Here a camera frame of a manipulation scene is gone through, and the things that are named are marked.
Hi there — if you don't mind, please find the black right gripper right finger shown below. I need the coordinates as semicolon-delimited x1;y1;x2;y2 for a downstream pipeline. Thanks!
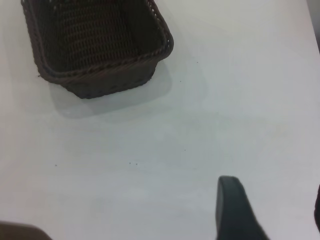
313;184;320;226

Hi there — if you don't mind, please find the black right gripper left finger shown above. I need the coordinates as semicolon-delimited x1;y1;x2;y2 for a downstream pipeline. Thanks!
215;175;271;240

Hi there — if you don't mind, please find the dark brown woven basket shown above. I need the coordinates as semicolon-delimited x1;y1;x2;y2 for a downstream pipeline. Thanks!
20;0;174;100

